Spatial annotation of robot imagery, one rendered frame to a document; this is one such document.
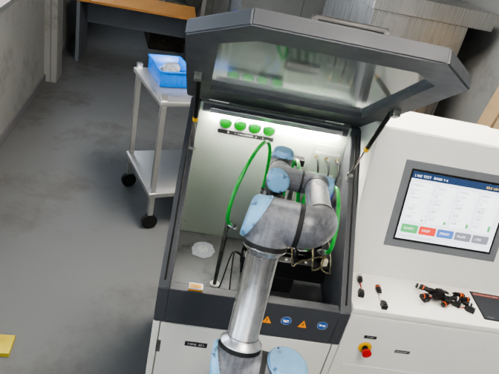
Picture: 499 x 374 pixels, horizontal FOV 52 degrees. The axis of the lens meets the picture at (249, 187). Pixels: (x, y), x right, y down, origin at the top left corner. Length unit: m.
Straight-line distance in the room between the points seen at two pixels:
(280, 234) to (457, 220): 1.04
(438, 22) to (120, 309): 3.28
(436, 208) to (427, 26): 2.66
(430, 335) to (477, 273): 0.36
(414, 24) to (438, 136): 2.55
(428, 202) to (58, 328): 2.00
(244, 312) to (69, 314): 1.85
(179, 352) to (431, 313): 0.95
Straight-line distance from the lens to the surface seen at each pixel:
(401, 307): 2.02
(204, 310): 1.89
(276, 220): 1.27
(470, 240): 2.22
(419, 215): 2.09
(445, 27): 4.64
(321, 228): 1.29
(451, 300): 2.15
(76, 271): 3.36
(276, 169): 1.65
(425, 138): 2.02
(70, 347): 2.92
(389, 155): 1.99
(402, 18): 4.46
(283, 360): 1.44
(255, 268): 1.32
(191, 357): 2.06
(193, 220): 2.30
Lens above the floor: 2.15
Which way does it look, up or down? 28 degrees down
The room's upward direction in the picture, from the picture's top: 13 degrees clockwise
